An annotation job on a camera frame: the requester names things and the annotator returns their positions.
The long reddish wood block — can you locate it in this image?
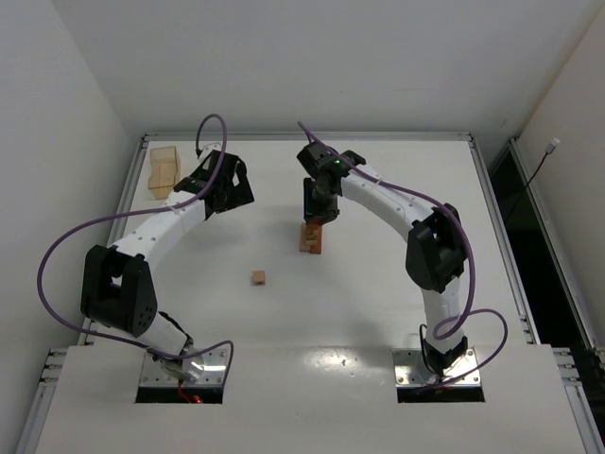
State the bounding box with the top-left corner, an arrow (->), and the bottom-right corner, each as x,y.
311,226 -> 322,254

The long light wood block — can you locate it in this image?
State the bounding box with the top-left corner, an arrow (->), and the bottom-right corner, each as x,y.
299,223 -> 315,253

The transparent orange plastic box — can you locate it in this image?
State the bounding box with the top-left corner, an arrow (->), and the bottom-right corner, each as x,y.
147,147 -> 181,201

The pale wooden cube block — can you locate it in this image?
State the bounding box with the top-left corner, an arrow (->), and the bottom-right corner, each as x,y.
251,271 -> 267,286

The grooved light wood block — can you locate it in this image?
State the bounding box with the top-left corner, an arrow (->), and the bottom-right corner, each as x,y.
304,228 -> 319,242

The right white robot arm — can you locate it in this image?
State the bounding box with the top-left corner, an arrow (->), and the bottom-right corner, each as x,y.
297,142 -> 468,376

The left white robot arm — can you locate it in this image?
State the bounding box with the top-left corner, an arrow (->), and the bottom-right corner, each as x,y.
80,150 -> 254,358

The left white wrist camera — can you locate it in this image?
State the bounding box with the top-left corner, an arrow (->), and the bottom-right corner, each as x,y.
199,142 -> 222,161

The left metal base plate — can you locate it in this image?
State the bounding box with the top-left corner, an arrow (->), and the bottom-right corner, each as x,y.
139,347 -> 229,389

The metal base plate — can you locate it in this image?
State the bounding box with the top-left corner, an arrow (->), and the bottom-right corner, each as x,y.
392,348 -> 482,390
139,347 -> 229,389

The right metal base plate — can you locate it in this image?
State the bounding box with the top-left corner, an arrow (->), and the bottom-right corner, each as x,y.
392,348 -> 482,390

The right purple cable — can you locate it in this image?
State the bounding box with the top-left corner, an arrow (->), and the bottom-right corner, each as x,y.
296,121 -> 510,393

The purple cable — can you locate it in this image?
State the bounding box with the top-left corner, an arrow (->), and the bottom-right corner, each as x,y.
296,121 -> 510,393
37,113 -> 235,375

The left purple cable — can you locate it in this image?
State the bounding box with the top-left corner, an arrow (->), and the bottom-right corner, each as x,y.
37,113 -> 235,375

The black wall cable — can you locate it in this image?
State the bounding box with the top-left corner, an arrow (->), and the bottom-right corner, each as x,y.
493,137 -> 562,231

